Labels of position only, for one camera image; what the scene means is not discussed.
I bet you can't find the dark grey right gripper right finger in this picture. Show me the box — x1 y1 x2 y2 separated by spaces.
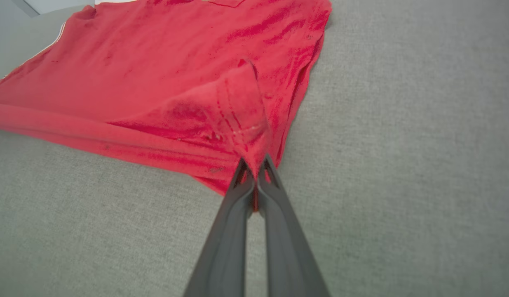
257 154 331 297

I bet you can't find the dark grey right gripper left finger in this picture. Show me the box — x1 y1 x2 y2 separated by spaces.
183 158 256 297

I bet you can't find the red garment with white trim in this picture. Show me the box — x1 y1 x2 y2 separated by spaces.
0 0 333 212

